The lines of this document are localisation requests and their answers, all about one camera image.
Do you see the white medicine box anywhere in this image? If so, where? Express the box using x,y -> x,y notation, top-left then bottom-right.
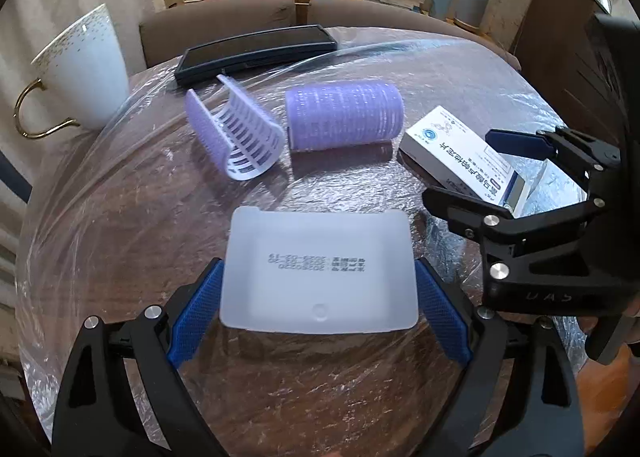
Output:
399,106 -> 529,218

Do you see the translucent white plastic box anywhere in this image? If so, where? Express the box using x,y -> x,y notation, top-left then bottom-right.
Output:
219,207 -> 419,335

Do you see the purple hair roller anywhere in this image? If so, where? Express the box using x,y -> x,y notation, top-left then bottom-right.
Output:
285,80 -> 405,152

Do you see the purple roller clip cover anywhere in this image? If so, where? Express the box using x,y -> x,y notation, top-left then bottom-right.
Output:
184,75 -> 285,182

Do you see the dark wooden cabinet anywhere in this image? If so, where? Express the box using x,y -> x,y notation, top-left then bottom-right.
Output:
511,0 -> 623,145

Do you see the grey cylindrical speaker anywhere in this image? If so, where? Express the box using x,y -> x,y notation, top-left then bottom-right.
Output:
454,0 -> 489,32

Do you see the light blue box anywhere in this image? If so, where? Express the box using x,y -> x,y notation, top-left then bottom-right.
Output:
428,0 -> 452,21

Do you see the dark blue smartphone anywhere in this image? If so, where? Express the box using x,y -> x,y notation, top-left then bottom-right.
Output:
174,25 -> 337,88

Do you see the brown sofa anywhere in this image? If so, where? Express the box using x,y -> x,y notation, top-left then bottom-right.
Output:
139,0 -> 521,70

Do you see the white gold-handled mug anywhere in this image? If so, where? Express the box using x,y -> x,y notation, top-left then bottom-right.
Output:
13,3 -> 130,140

